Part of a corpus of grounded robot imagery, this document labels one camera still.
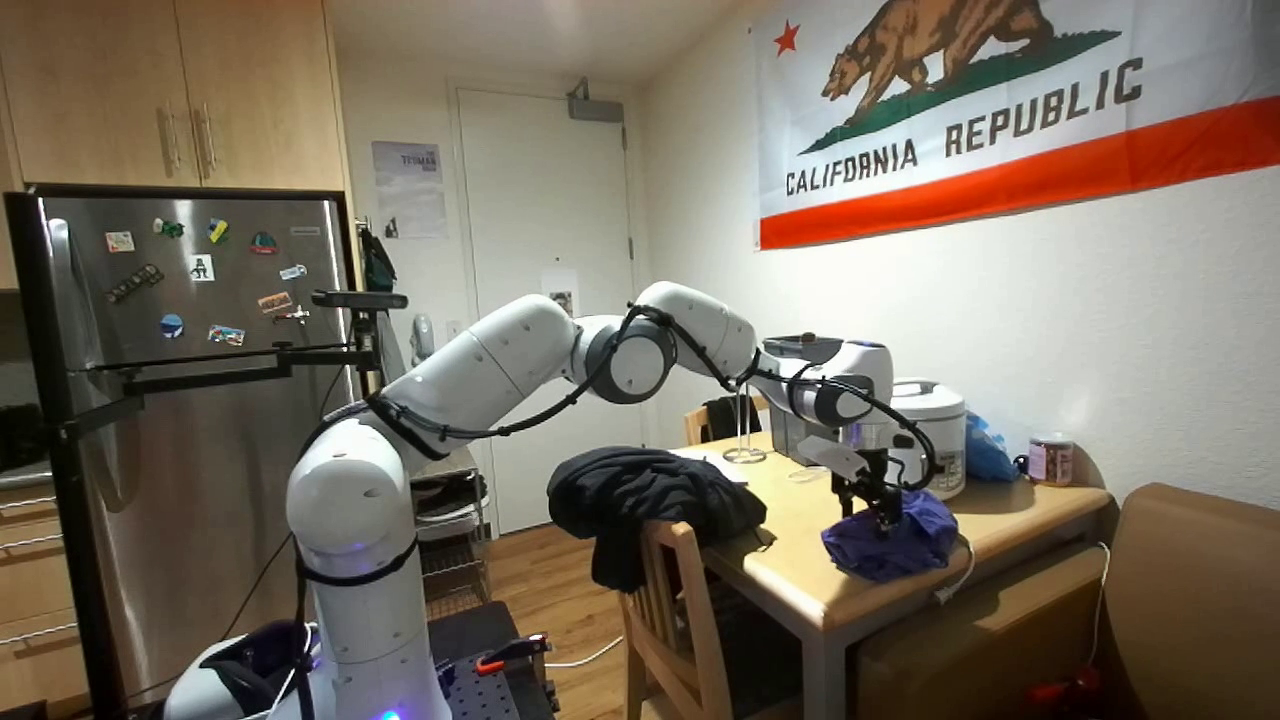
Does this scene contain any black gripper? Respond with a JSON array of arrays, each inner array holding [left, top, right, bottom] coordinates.
[[831, 446, 910, 533]]

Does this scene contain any blue shirt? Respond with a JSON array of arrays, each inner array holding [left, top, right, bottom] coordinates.
[[815, 486, 964, 587]]

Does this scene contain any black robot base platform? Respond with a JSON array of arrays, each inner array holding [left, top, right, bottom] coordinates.
[[425, 597, 565, 720]]

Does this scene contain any light wooden table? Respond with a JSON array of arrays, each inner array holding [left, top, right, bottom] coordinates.
[[673, 431, 1114, 720]]

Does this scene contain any white rice cooker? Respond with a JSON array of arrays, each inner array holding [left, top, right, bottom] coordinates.
[[883, 374, 973, 505]]

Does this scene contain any light blue cloth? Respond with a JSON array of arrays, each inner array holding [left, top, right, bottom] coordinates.
[[960, 407, 1023, 486]]

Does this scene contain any pink jar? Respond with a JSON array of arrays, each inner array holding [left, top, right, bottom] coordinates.
[[1020, 431, 1078, 486]]

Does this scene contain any dark grey hooded garment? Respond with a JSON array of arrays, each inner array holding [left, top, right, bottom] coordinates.
[[543, 442, 772, 597]]

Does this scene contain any red floor item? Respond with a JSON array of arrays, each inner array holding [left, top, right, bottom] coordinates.
[[1023, 663, 1112, 720]]

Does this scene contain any brown couch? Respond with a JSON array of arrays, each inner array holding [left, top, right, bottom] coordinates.
[[1100, 480, 1280, 720]]

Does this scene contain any California Republic flag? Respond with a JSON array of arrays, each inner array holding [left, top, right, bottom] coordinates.
[[750, 0, 1280, 257]]

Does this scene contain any metal shelf rack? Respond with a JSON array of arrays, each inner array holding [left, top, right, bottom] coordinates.
[[405, 442, 496, 617]]

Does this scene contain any white door with closer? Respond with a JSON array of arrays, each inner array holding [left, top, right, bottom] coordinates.
[[450, 89, 645, 536]]

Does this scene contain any grey door closer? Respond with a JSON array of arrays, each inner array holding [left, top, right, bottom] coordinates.
[[565, 74, 628, 128]]

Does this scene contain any dark hanging garment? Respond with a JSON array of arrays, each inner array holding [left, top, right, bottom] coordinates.
[[357, 223, 400, 294]]

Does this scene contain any stainless steel fridge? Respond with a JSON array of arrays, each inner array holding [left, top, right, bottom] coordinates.
[[2, 182, 365, 713]]

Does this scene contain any long dark fridge magnet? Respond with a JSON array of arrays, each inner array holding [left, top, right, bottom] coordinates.
[[105, 261, 172, 308]]

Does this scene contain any wooden drawer cabinet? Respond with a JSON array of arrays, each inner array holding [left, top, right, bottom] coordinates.
[[0, 455, 93, 716]]

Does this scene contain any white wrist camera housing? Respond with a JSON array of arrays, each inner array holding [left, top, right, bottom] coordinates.
[[796, 436, 872, 480]]

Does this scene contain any white floor cable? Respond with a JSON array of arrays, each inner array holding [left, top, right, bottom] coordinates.
[[543, 633, 633, 675]]

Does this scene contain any red handled clamp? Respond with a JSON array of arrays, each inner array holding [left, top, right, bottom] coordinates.
[[470, 633, 550, 675]]

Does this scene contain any black stereo camera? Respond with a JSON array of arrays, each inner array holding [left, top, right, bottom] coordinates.
[[313, 288, 410, 317]]

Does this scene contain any white wall paper notice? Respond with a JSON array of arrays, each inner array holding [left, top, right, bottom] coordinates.
[[366, 136, 450, 236]]

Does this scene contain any wooden wall cabinet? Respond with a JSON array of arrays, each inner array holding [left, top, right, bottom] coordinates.
[[0, 0, 353, 194]]

